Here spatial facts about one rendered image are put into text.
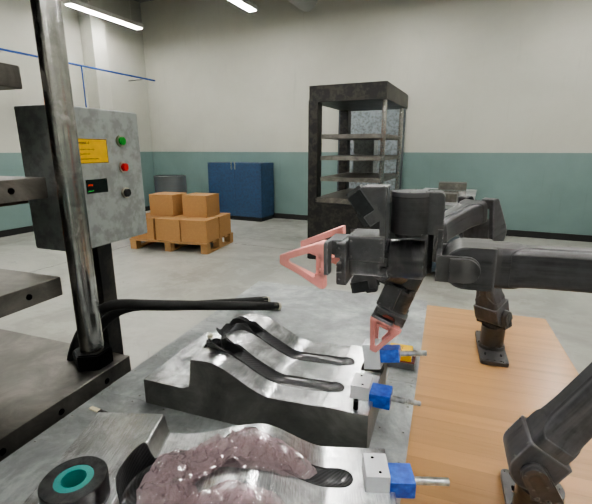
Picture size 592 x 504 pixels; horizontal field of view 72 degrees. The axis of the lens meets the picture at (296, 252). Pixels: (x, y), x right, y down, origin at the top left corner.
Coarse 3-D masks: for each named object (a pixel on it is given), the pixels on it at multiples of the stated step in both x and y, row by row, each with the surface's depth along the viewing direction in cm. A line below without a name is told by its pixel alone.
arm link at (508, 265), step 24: (456, 240) 59; (480, 240) 57; (480, 264) 53; (504, 264) 52; (528, 264) 52; (552, 264) 51; (576, 264) 50; (480, 288) 54; (504, 288) 53; (552, 288) 52; (576, 288) 51
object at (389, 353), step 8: (368, 344) 88; (376, 344) 87; (368, 352) 88; (376, 352) 87; (384, 352) 87; (392, 352) 86; (400, 352) 87; (408, 352) 87; (416, 352) 86; (424, 352) 86; (368, 360) 88; (376, 360) 87; (384, 360) 87; (392, 360) 86; (368, 368) 88; (376, 368) 87
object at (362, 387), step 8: (360, 376) 81; (368, 376) 81; (352, 384) 78; (360, 384) 78; (368, 384) 78; (376, 384) 81; (352, 392) 78; (360, 392) 78; (368, 392) 77; (376, 392) 78; (384, 392) 78; (392, 392) 80; (368, 400) 78; (376, 400) 77; (384, 400) 77; (392, 400) 78; (400, 400) 77; (408, 400) 77; (384, 408) 77
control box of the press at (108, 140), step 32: (32, 128) 110; (96, 128) 118; (128, 128) 130; (32, 160) 113; (96, 160) 119; (128, 160) 131; (96, 192) 120; (128, 192) 130; (96, 224) 121; (128, 224) 134; (96, 256) 129
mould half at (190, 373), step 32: (256, 320) 103; (192, 352) 102; (224, 352) 87; (256, 352) 91; (320, 352) 97; (352, 352) 96; (160, 384) 89; (192, 384) 86; (224, 384) 83; (256, 384) 83; (384, 384) 96; (224, 416) 85; (256, 416) 82; (288, 416) 79; (320, 416) 77; (352, 416) 74
